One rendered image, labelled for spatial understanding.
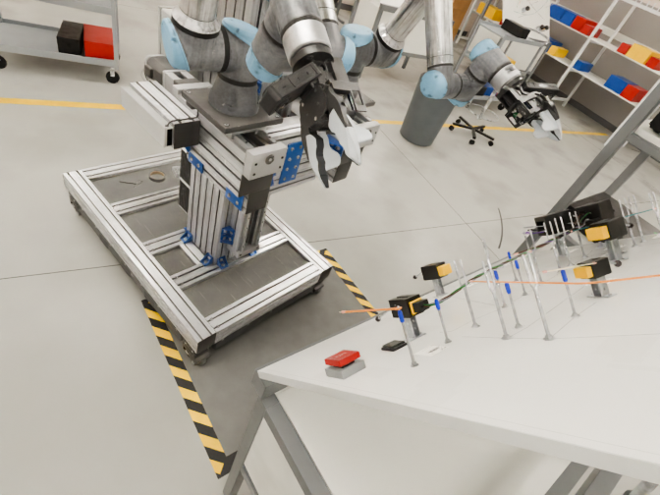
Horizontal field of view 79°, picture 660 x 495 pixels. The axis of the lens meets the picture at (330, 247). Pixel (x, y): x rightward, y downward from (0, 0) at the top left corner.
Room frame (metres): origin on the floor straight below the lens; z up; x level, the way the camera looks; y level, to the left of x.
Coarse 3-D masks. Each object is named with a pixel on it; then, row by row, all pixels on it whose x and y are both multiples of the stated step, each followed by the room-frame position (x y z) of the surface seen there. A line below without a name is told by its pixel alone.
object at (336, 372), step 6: (360, 360) 0.45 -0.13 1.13; (330, 366) 0.44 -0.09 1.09; (348, 366) 0.43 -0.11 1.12; (354, 366) 0.43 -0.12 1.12; (360, 366) 0.44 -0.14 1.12; (330, 372) 0.42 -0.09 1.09; (336, 372) 0.41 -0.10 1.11; (342, 372) 0.41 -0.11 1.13; (348, 372) 0.42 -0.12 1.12; (354, 372) 0.42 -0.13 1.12; (342, 378) 0.40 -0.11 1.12
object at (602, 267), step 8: (592, 264) 0.68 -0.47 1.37; (600, 264) 0.69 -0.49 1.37; (608, 264) 0.70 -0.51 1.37; (616, 264) 0.72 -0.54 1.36; (592, 272) 0.67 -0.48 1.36; (600, 272) 0.68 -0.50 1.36; (608, 272) 0.68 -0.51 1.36; (592, 280) 0.68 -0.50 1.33; (600, 280) 0.67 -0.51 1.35; (592, 288) 0.67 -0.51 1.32; (600, 288) 0.66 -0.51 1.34; (608, 288) 0.67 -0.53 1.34; (592, 296) 0.67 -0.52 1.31; (600, 296) 0.66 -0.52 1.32; (608, 296) 0.65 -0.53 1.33
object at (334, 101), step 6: (330, 90) 0.59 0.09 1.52; (330, 96) 0.59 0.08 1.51; (336, 96) 0.58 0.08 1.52; (330, 102) 0.58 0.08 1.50; (336, 102) 0.57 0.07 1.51; (342, 102) 0.58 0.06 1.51; (330, 108) 0.58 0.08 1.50; (336, 108) 0.57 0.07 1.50; (342, 108) 0.57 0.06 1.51; (342, 114) 0.56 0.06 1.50; (342, 120) 0.56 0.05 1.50; (348, 120) 0.57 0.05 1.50; (348, 126) 0.55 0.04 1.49
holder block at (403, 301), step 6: (414, 294) 0.63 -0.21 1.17; (390, 300) 0.62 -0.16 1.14; (396, 300) 0.61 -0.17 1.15; (402, 300) 0.60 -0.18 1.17; (408, 300) 0.60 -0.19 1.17; (390, 306) 0.61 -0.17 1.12; (396, 306) 0.60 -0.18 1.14; (402, 306) 0.59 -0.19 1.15; (408, 306) 0.59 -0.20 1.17; (396, 312) 0.60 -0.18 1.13; (408, 312) 0.58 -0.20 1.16; (420, 312) 0.60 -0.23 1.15
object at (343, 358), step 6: (336, 354) 0.46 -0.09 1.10; (342, 354) 0.46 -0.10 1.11; (348, 354) 0.45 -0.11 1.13; (354, 354) 0.45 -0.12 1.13; (330, 360) 0.43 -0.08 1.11; (336, 360) 0.43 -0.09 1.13; (342, 360) 0.43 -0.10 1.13; (348, 360) 0.43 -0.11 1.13; (354, 360) 0.45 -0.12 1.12; (336, 366) 0.43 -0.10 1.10; (342, 366) 0.43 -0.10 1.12
